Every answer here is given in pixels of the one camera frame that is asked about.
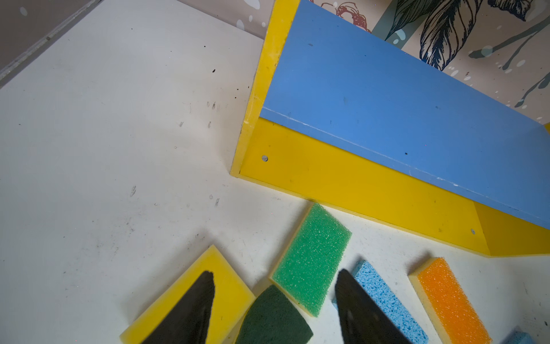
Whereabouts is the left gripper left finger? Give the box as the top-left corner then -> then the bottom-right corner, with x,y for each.
143,271 -> 215,343

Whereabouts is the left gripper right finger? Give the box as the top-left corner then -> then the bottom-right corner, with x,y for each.
335,269 -> 410,343

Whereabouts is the orange topped yellow sponge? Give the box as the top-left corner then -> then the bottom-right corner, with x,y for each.
408,257 -> 492,343

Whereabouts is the blue sponge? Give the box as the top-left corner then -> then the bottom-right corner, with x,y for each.
502,331 -> 535,344
333,260 -> 428,343

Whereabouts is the yellow shelf with coloured boards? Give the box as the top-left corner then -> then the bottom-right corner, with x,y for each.
231,1 -> 549,257

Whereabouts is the yellow sponge left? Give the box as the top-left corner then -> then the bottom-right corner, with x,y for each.
120,245 -> 255,343

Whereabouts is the green topped yellow sponge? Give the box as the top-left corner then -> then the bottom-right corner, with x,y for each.
269,203 -> 352,318

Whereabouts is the dark green scrub sponge left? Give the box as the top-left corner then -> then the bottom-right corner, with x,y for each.
235,285 -> 313,343

